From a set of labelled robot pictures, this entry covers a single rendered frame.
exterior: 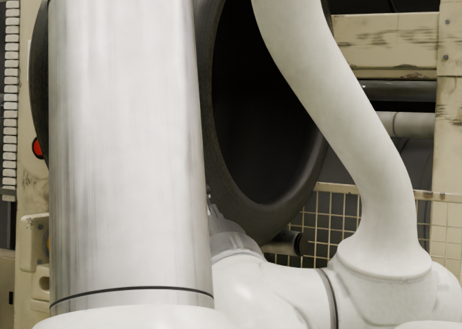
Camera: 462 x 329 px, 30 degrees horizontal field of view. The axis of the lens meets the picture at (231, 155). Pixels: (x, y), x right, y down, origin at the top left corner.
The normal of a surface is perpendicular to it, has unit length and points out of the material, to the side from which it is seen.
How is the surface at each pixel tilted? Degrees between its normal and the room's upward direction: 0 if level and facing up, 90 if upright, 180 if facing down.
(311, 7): 98
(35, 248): 90
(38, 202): 90
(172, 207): 67
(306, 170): 42
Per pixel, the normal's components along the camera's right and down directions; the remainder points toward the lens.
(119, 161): 0.04, -0.36
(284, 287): 0.24, -0.86
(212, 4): 0.76, -0.03
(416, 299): 0.37, 0.17
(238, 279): -0.21, -0.86
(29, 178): -0.51, 0.03
